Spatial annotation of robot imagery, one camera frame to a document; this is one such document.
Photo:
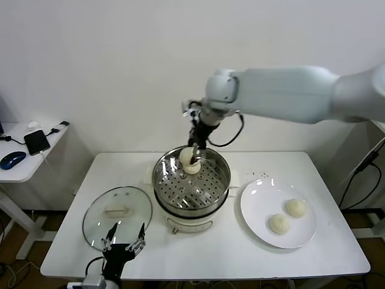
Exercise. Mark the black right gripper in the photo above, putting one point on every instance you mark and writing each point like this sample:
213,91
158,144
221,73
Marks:
200,132

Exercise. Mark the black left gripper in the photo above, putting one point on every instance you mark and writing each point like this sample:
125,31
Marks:
115,256

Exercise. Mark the white steamed baozi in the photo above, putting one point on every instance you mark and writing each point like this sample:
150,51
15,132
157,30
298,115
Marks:
193,170
296,208
279,224
185,155

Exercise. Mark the round glass pot lid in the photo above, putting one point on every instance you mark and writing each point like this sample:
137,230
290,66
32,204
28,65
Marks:
136,210

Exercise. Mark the perforated steel steamer basket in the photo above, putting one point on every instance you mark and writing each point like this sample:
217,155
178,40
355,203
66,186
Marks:
192,192

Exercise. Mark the white electric cooker base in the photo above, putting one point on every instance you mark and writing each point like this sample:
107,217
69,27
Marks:
192,224

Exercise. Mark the white round plate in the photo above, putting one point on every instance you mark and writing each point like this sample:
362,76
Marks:
255,234

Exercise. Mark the white side desk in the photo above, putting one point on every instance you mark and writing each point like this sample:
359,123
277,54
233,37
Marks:
18,176

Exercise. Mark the black and silver adapter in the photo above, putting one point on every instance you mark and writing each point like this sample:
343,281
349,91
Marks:
61,125

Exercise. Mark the black smartphone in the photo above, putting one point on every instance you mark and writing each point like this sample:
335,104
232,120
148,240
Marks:
36,143

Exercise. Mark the blue computer mouse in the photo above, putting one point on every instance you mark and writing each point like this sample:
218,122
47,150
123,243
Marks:
12,159

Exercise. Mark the white earbuds case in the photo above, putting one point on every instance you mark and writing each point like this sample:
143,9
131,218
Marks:
33,125

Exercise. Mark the white table with appliance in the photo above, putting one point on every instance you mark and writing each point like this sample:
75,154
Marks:
376,216

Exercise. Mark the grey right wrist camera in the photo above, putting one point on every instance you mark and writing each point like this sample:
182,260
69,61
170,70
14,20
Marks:
190,110

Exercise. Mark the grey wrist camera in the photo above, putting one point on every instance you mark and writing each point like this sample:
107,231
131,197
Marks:
93,283
190,110

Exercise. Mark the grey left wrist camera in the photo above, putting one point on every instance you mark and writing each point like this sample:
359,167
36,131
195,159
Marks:
93,283

